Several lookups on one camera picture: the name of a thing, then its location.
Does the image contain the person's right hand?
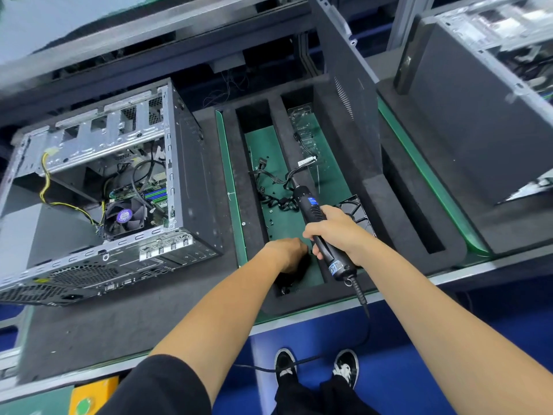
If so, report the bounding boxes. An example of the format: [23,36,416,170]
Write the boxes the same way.
[302,205,376,268]

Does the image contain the person's left hand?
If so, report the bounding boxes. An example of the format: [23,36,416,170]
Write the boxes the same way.
[264,237,313,275]

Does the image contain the black electric screwdriver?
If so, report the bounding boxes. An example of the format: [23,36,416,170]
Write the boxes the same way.
[288,177,360,282]

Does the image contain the person's left forearm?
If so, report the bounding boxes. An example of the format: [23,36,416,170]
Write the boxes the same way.
[148,243,283,404]

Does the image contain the person's right forearm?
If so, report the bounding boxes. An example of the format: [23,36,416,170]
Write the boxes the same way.
[352,235,553,415]

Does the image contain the black case fan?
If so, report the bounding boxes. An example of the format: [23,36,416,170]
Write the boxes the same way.
[336,194,377,238]

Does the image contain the black foam compartment tray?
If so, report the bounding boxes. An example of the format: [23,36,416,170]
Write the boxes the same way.
[214,75,469,317]

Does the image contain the clear plastic packaging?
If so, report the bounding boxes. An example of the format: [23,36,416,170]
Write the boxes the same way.
[286,104,325,169]

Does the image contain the black white left shoe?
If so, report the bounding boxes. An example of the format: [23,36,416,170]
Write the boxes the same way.
[274,348,299,390]

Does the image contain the black white shoe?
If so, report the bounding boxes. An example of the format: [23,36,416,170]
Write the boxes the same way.
[332,348,360,390]
[274,348,299,390]

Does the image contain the black white right shoe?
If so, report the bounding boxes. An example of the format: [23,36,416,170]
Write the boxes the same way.
[332,348,360,390]

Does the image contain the green pallet board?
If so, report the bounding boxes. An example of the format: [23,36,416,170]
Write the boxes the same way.
[215,97,494,327]

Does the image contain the open grey computer case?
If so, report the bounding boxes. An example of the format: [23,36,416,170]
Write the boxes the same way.
[0,78,224,307]

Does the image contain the black trousers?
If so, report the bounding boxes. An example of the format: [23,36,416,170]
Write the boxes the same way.
[273,375,382,415]

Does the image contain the black computer side panel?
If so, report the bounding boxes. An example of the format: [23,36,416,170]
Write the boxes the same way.
[308,0,386,180]

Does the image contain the black processor cooling fan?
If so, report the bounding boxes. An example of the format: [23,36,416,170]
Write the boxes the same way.
[103,197,150,242]

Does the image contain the black shirt sleeve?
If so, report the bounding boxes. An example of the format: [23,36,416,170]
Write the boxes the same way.
[96,353,213,415]

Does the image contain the black closed-side computer case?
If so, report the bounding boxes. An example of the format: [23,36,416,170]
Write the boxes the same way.
[392,0,553,208]

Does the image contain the yellow button box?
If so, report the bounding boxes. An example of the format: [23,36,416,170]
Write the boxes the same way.
[68,376,120,415]

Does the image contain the bundle of black cables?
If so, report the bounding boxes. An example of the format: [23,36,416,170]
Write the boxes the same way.
[248,154,321,213]

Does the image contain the black screwdriver power cable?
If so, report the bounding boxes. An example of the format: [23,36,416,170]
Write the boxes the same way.
[233,276,373,373]

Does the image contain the aluminium conveyor rail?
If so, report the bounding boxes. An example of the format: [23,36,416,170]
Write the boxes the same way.
[0,244,553,402]

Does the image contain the yellow black internal wire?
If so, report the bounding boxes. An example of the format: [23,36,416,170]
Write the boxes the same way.
[39,152,106,231]

